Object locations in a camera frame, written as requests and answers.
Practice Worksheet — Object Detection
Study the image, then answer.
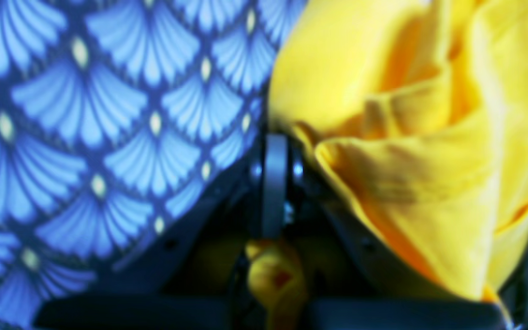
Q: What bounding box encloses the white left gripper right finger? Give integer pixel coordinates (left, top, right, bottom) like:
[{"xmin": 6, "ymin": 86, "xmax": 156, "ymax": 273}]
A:
[{"xmin": 264, "ymin": 134, "xmax": 508, "ymax": 330}]

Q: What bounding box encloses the yellow T-shirt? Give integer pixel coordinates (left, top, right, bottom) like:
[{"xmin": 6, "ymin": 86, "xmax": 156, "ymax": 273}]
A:
[{"xmin": 247, "ymin": 0, "xmax": 528, "ymax": 330}]

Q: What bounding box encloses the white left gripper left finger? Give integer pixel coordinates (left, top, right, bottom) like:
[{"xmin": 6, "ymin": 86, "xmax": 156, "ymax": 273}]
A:
[{"xmin": 35, "ymin": 143, "xmax": 262, "ymax": 330}]

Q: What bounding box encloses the blue fan-pattern tablecloth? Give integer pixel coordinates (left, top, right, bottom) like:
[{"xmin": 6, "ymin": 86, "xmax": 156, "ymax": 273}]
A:
[{"xmin": 0, "ymin": 0, "xmax": 307, "ymax": 330}]

